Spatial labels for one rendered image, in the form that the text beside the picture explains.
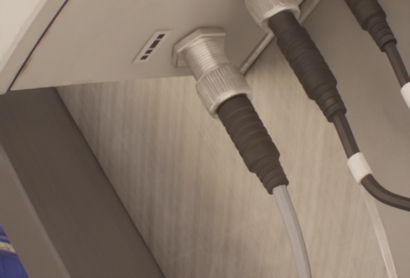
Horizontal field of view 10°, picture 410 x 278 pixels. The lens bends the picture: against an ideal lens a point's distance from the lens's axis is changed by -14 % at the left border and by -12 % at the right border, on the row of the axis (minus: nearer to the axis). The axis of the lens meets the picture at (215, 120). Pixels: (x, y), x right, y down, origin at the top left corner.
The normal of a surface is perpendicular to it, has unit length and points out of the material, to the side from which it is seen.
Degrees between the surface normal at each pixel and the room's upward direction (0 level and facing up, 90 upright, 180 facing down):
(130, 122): 90
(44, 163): 38
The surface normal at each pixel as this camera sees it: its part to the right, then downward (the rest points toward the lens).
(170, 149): -0.74, 0.05
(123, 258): 0.52, -0.58
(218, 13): 0.44, 0.78
